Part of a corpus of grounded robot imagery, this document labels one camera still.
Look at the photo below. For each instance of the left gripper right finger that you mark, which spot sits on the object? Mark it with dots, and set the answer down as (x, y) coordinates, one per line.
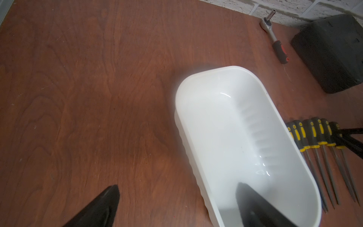
(256, 211)

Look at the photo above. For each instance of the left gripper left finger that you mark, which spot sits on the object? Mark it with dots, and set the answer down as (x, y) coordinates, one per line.
(100, 212)

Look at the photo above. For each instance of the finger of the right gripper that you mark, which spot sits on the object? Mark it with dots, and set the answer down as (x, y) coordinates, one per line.
(343, 138)

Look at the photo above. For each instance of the yellow black file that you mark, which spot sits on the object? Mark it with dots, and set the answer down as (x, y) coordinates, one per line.
(346, 165)
(324, 139)
(311, 134)
(313, 158)
(340, 140)
(299, 136)

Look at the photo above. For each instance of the white plastic storage box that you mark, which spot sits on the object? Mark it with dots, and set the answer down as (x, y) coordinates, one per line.
(232, 133)

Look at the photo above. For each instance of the black plastic tool case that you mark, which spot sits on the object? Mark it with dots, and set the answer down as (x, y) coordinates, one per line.
(332, 49)

